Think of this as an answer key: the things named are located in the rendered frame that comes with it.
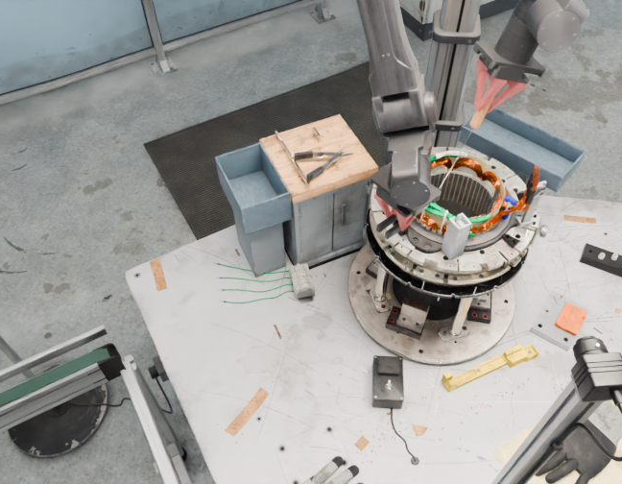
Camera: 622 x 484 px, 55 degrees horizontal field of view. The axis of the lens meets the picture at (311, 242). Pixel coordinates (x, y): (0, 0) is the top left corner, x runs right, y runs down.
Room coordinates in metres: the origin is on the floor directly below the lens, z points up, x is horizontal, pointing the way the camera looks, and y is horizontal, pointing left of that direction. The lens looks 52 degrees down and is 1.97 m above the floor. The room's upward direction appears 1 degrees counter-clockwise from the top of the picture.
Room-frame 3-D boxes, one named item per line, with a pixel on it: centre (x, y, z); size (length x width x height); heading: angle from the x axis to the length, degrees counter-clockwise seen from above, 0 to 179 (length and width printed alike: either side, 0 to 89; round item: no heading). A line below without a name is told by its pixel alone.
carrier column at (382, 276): (0.73, -0.16, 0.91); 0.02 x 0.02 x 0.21
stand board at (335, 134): (0.95, -0.02, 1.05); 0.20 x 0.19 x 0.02; 113
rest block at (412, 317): (0.66, -0.22, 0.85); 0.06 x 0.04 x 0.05; 65
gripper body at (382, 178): (0.66, -0.16, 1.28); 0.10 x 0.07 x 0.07; 41
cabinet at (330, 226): (0.95, -0.02, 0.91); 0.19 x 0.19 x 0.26; 23
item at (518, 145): (0.98, -0.47, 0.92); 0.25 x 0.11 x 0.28; 47
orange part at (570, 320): (0.67, -0.58, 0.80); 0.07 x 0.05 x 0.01; 143
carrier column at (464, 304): (0.64, -0.31, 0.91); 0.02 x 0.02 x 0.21
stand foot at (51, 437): (0.82, 0.89, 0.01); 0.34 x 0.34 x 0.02
